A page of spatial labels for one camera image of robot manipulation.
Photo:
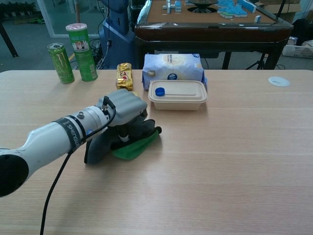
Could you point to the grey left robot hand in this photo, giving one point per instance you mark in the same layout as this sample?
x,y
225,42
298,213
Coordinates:
x,y
127,105

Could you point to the grey and green microfiber cloth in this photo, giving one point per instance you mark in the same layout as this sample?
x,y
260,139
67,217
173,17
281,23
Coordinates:
x,y
97,151

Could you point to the gold foil snack packet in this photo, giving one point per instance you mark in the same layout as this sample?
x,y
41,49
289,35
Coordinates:
x,y
124,78

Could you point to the blue bottle cap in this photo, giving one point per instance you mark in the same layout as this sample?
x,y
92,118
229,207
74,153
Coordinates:
x,y
160,92

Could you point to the beige lidded food container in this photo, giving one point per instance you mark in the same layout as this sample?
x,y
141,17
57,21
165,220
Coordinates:
x,y
178,102

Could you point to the light blue tissue pack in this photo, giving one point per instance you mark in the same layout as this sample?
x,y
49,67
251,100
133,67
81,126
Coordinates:
x,y
171,66

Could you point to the blue machine stand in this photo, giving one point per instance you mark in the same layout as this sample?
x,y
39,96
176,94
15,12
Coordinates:
x,y
117,44

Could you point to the green chips tube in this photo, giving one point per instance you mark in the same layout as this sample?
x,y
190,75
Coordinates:
x,y
83,58

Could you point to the green energy drink can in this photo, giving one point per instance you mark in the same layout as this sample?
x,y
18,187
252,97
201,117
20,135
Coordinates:
x,y
61,66

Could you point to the wooden pole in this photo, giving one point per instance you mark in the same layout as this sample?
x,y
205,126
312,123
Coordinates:
x,y
78,12

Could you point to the dark wooden mahjong table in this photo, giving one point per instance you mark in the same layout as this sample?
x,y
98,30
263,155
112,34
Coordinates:
x,y
207,31

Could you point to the black bowl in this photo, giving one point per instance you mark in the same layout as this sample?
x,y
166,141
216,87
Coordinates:
x,y
203,6

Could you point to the black table leg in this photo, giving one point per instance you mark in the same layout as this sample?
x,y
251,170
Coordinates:
x,y
9,44

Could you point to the heap of blue mahjong tiles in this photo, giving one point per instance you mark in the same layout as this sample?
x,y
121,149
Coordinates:
x,y
232,9

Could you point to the black tripod legs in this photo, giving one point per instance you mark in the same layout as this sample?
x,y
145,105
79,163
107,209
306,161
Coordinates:
x,y
262,58

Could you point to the blue white mahjong tile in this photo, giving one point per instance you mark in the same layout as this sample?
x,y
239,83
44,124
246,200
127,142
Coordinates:
x,y
257,18

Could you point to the black bag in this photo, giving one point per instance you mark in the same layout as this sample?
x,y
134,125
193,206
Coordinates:
x,y
303,31

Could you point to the cardboard box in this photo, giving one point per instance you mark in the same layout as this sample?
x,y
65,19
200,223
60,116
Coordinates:
x,y
293,6

